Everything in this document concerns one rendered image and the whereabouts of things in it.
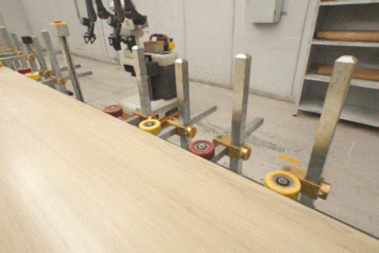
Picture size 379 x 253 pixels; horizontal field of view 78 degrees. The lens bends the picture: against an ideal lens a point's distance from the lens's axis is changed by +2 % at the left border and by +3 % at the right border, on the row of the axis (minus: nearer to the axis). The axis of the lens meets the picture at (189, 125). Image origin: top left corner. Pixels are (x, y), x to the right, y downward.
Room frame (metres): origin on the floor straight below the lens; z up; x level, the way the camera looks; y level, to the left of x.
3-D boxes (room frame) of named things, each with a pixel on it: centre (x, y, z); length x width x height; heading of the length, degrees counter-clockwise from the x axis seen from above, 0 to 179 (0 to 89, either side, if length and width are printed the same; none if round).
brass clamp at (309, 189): (0.52, -0.33, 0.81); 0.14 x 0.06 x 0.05; 48
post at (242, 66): (0.68, -0.16, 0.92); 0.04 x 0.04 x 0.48; 48
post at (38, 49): (1.85, 1.13, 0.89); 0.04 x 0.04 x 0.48; 48
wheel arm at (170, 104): (1.07, 0.20, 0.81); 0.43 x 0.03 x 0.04; 138
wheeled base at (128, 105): (2.74, 0.46, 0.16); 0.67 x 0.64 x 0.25; 142
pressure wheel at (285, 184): (0.42, -0.22, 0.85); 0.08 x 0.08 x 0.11
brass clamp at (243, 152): (0.69, -0.15, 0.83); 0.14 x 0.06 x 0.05; 48
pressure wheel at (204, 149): (0.59, -0.03, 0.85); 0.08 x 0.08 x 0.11
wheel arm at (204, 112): (0.91, 0.02, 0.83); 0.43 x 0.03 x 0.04; 138
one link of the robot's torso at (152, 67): (2.57, 0.51, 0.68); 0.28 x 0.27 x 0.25; 52
